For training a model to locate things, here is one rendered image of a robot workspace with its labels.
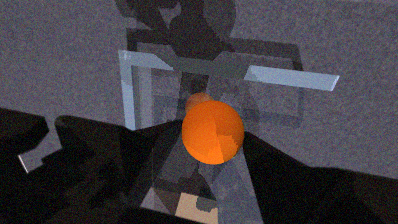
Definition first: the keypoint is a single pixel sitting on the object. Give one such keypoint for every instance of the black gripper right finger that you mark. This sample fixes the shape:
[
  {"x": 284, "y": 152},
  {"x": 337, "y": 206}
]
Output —
[{"x": 290, "y": 192}]

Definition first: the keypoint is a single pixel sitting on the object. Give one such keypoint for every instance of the pale blue l-shaped wall top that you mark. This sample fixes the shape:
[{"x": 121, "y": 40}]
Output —
[{"x": 215, "y": 68}]

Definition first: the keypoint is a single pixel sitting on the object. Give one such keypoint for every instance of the clear low l-shaped wall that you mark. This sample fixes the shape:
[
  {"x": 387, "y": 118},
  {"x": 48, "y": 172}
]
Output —
[{"x": 142, "y": 95}]

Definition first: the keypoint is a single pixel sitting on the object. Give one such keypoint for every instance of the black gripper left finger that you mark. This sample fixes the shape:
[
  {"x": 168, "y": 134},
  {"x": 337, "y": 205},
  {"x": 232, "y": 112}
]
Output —
[{"x": 138, "y": 155}]

